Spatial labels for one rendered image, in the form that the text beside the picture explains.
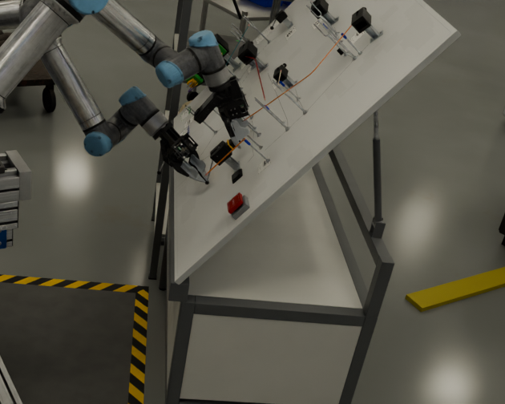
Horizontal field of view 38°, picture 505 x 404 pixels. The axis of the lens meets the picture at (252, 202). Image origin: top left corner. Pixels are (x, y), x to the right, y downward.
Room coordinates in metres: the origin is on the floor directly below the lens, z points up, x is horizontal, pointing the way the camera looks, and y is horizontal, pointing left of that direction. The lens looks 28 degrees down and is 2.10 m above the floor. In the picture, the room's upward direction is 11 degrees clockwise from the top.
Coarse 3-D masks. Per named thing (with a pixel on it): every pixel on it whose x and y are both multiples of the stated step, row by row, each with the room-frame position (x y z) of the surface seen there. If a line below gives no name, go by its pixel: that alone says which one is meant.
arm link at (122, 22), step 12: (108, 0) 1.94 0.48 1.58; (108, 12) 1.93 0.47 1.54; (120, 12) 1.96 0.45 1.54; (108, 24) 1.95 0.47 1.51; (120, 24) 1.96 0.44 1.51; (132, 24) 1.98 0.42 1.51; (120, 36) 1.98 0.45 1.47; (132, 36) 1.98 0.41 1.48; (144, 36) 2.01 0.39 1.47; (156, 36) 2.07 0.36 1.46; (132, 48) 2.01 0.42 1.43; (144, 48) 2.01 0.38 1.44; (156, 48) 2.03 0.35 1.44; (144, 60) 2.08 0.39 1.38
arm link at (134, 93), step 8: (136, 88) 2.11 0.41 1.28; (128, 96) 2.08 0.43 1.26; (136, 96) 2.08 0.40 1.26; (144, 96) 2.10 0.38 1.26; (128, 104) 2.07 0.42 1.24; (136, 104) 2.07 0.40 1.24; (144, 104) 2.08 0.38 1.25; (152, 104) 2.10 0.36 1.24; (128, 112) 2.07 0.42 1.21; (136, 112) 2.06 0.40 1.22; (144, 112) 2.06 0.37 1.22; (152, 112) 2.07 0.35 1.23; (128, 120) 2.07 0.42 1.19; (136, 120) 2.07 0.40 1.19; (144, 120) 2.06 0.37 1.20
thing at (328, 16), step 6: (318, 0) 2.46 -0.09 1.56; (324, 0) 2.48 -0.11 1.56; (312, 6) 2.46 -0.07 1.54; (318, 6) 2.43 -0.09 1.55; (324, 6) 2.44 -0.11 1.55; (312, 12) 2.44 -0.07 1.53; (318, 12) 2.47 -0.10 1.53; (324, 12) 2.44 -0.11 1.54; (318, 18) 2.44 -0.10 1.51; (330, 18) 2.48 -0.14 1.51; (336, 18) 2.47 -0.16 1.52; (330, 24) 2.47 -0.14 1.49
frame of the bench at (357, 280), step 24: (312, 168) 2.81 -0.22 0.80; (336, 216) 2.43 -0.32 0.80; (360, 288) 1.99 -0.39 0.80; (192, 312) 1.74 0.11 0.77; (216, 312) 1.76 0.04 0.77; (240, 312) 1.77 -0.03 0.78; (264, 312) 1.78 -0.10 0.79; (288, 312) 1.80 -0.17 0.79; (312, 312) 1.81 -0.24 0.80; (336, 312) 1.83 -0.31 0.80; (360, 312) 1.86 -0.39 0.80; (360, 336) 1.84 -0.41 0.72; (360, 360) 1.85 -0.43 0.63; (168, 384) 1.75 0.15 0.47
